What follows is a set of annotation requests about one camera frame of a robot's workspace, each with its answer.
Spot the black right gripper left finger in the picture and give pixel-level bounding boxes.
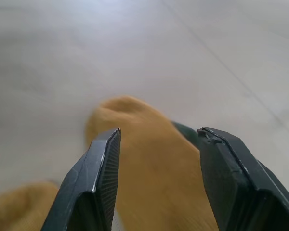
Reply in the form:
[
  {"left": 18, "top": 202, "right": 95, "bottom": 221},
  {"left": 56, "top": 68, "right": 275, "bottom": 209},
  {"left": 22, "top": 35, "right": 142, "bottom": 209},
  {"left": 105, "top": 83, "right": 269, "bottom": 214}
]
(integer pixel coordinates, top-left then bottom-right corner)
[{"left": 40, "top": 127, "right": 122, "bottom": 231}]

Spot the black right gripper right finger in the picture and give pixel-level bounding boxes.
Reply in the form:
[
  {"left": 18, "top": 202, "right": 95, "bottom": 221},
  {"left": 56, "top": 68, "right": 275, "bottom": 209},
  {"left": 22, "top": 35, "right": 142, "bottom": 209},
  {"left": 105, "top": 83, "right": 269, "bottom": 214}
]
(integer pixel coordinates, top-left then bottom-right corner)
[{"left": 197, "top": 127, "right": 289, "bottom": 231}]

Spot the mustard yellow sock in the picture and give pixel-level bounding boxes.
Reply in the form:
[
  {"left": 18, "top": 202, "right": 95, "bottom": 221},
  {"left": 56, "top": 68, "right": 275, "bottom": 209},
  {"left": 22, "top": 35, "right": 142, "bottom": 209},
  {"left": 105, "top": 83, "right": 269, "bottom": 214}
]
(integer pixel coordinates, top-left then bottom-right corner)
[
  {"left": 84, "top": 95, "right": 219, "bottom": 231},
  {"left": 0, "top": 180, "right": 60, "bottom": 231}
]

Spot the dark green sock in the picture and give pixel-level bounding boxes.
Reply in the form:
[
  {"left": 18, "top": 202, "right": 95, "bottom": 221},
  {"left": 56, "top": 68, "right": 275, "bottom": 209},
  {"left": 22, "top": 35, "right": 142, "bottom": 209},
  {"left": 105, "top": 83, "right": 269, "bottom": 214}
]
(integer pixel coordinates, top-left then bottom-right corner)
[{"left": 171, "top": 121, "right": 200, "bottom": 151}]

